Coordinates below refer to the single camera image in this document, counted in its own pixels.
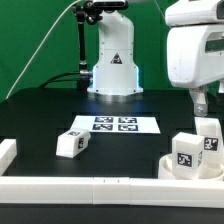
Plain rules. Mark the white U-shaped fence frame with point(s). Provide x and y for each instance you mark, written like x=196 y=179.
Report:
x=92 y=190

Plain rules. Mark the black camera on pole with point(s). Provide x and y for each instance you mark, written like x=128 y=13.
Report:
x=107 y=4

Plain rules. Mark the white round stool seat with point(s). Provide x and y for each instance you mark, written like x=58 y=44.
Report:
x=206 y=171

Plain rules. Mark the white paper with tags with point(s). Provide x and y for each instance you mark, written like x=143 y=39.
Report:
x=117 y=124

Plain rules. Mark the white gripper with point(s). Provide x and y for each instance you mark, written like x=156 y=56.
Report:
x=195 y=47

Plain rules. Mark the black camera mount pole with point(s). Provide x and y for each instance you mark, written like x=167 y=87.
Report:
x=84 y=81

